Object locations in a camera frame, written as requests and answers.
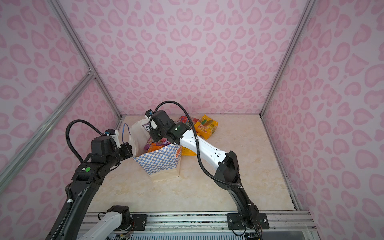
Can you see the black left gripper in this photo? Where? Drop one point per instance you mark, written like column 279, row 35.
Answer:
column 126, row 147

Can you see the yellow chips bag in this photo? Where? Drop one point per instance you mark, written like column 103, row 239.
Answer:
column 187, row 152

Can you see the purple Fox's candy bag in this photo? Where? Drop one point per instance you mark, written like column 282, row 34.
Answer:
column 147, row 127

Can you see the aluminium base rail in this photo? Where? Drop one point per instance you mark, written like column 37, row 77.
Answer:
column 271, row 225

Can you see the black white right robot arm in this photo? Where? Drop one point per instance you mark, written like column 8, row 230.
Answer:
column 220, row 166

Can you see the blue checkered paper bag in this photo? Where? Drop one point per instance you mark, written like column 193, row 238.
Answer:
column 160, row 165

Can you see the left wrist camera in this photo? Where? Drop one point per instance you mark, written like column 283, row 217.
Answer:
column 115, row 135

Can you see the diagonal aluminium frame bar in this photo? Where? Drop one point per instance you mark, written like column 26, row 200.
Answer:
column 19, row 160

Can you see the aluminium frame post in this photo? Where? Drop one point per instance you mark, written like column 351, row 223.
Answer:
column 64, row 20
column 297, row 34

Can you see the red gummy snack bag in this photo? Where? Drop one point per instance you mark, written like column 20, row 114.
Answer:
column 185, row 120

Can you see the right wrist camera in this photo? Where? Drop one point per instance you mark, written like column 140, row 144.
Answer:
column 149, row 114

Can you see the left aluminium frame post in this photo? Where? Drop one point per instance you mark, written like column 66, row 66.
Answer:
column 64, row 20

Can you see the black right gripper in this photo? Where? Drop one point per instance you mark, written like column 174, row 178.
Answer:
column 153, row 131

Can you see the yellow candy snack bag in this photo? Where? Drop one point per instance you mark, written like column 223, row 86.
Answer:
column 206, row 127

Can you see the purple snack bag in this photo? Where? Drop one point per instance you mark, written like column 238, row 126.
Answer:
column 150, row 146

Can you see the right aluminium frame post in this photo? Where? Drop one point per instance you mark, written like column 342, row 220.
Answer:
column 297, row 34

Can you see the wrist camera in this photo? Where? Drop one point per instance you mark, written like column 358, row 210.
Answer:
column 115, row 135
column 149, row 114

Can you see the orange snack bag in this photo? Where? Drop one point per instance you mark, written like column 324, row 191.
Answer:
column 162, row 143

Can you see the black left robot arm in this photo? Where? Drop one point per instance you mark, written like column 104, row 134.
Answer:
column 86, row 181

